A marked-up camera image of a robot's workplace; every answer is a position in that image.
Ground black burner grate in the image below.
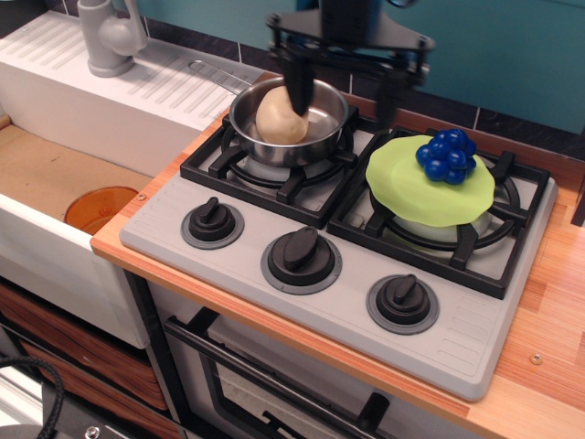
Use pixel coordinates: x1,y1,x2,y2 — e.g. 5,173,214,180
327,151,551,300
180,106,390,229

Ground black stove knob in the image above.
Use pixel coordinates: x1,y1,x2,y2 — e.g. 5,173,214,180
261,226,343,295
181,197,245,251
367,273,440,336

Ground blue toy blueberry cluster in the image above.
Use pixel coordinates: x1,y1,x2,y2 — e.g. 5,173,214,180
415,129,477,186

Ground black right burner grate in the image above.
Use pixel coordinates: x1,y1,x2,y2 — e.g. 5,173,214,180
327,151,551,300

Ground orange plastic cup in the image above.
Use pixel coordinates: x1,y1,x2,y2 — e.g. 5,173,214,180
64,186,138,235

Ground wooden drawer fronts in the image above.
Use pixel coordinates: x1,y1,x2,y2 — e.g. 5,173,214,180
1,279,181,438

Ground toy oven door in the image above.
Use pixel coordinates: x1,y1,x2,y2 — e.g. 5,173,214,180
149,284,473,438

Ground beige toy potato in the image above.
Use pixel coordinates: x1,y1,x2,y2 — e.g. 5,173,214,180
256,86,309,145

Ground black braided cable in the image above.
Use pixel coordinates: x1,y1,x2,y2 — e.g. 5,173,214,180
0,356,65,439

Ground black left burner grate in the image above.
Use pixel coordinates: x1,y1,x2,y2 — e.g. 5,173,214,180
180,106,390,229

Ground white toy sink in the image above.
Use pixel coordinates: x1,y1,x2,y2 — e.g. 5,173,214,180
1,11,261,348

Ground black left stove knob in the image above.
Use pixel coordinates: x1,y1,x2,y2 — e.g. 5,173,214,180
181,197,245,251

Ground black middle stove knob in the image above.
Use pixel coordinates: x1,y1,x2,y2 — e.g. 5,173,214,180
261,226,343,295

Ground stainless steel pot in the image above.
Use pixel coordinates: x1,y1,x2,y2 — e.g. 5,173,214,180
187,59,349,167

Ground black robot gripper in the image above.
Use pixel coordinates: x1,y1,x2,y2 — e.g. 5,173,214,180
266,1,436,129

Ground black right stove knob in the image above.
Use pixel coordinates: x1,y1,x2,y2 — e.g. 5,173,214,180
367,273,440,336

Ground lime green plate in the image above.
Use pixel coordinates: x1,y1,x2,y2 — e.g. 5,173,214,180
366,134,495,227

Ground grey toy faucet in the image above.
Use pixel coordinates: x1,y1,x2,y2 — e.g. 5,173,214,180
77,0,147,78

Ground grey toy stove top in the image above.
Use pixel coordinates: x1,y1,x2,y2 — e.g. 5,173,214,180
118,113,559,402

